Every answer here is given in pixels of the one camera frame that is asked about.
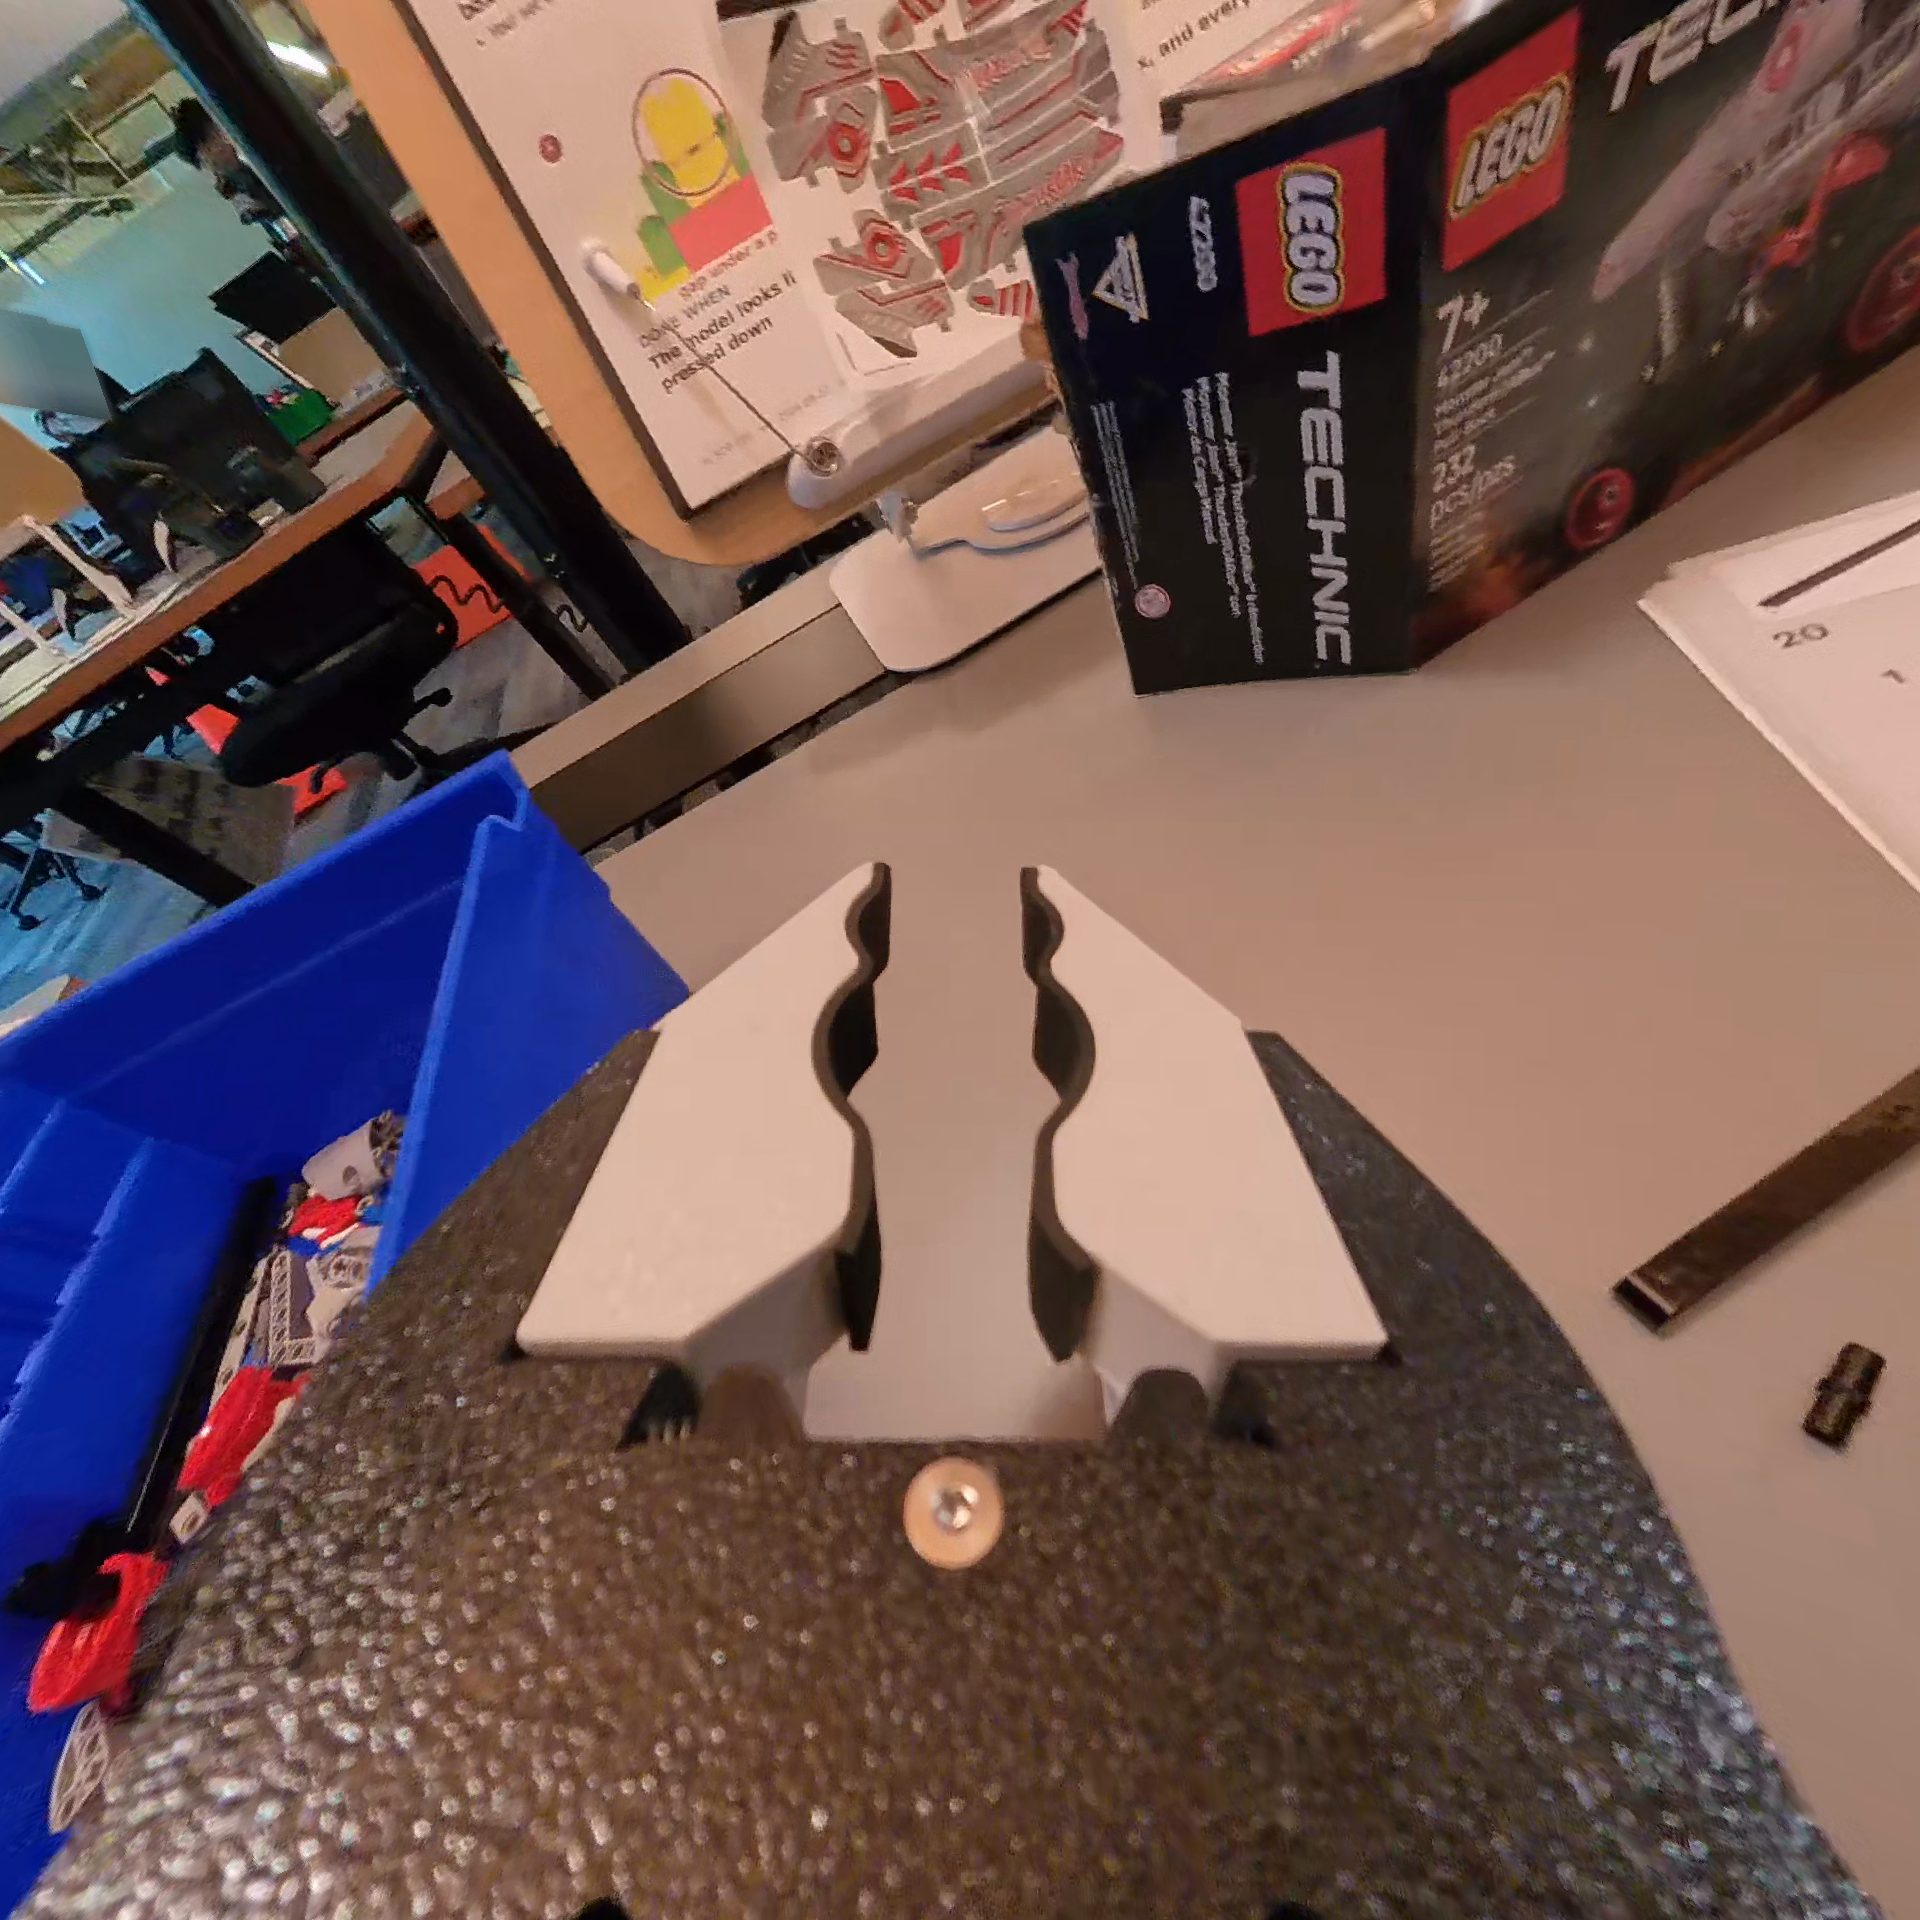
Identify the wood framed white poster board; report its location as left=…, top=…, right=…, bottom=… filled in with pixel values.
left=305, top=0, right=1441, bottom=566

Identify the blue plastic bin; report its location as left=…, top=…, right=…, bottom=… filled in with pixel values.
left=0, top=751, right=693, bottom=1920

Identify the red grey sticker sheet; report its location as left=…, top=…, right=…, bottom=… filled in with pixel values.
left=757, top=0, right=1127, bottom=362

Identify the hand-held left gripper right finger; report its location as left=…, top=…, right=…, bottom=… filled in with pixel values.
left=1017, top=864, right=1392, bottom=1385

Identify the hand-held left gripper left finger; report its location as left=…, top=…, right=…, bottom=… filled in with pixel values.
left=513, top=862, right=893, bottom=1379

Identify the black office chair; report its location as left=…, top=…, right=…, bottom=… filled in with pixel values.
left=210, top=527, right=458, bottom=789

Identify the long black toy beam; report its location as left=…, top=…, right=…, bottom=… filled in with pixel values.
left=1610, top=1069, right=1920, bottom=1335

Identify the small black toy connector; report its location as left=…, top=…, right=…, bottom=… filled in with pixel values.
left=1799, top=1342, right=1888, bottom=1450

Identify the black metal post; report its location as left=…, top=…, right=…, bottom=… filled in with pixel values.
left=127, top=0, right=693, bottom=701

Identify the wooden office table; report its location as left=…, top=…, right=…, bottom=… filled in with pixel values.
left=0, top=399, right=482, bottom=752

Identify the white instruction booklet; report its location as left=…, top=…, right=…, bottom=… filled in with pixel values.
left=1639, top=493, right=1920, bottom=894

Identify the black toy truck box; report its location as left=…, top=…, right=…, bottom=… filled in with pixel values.
left=1023, top=0, right=1920, bottom=701

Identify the pile of toy building pieces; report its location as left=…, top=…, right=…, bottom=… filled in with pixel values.
left=0, top=1112, right=407, bottom=1841

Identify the grey desk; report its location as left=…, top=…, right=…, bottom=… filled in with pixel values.
left=517, top=345, right=1920, bottom=1920

